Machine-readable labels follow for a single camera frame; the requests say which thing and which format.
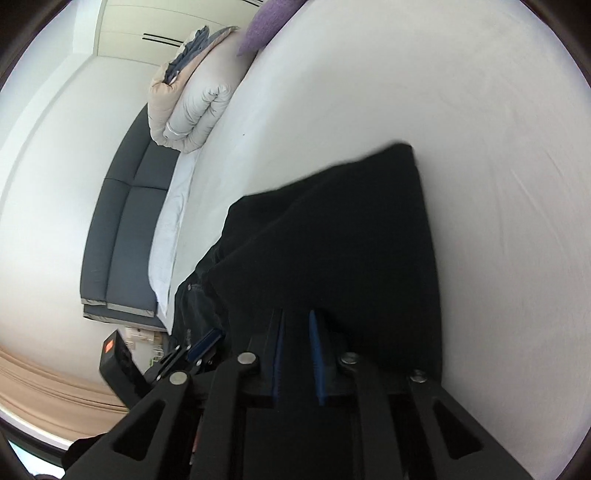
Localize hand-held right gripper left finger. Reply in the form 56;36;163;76
90;308;283;480

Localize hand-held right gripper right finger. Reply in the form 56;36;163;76
309;308;534;480

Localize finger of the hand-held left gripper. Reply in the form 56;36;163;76
159;328;223;372

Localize black denim pants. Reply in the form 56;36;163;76
168;143;447;416

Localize beige curtain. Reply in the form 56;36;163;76
0;345;131;415

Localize grey upholstered headboard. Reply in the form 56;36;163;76
80;104;182;331

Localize folded beige and white duvet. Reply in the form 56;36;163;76
148;25;253;155

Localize bed with white sheet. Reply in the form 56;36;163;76
148;0;591;480

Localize blue folded cloth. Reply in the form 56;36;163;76
166;28;211;85

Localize white wardrobe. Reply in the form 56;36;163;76
96;0;269;66

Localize purple cushion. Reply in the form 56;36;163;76
237;0;308;57

